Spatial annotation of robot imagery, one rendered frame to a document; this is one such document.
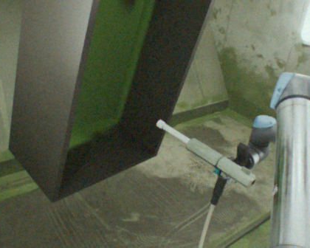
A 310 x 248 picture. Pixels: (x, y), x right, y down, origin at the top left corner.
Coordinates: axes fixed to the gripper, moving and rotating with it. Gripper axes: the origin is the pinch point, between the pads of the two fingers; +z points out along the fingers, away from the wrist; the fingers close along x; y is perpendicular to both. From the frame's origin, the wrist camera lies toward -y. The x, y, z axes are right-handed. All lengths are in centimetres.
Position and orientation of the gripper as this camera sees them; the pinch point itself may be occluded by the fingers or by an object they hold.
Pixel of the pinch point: (222, 172)
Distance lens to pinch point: 152.9
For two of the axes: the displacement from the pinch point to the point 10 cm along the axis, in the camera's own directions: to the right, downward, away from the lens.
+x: -7.4, -4.5, 5.0
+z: -6.3, 2.1, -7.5
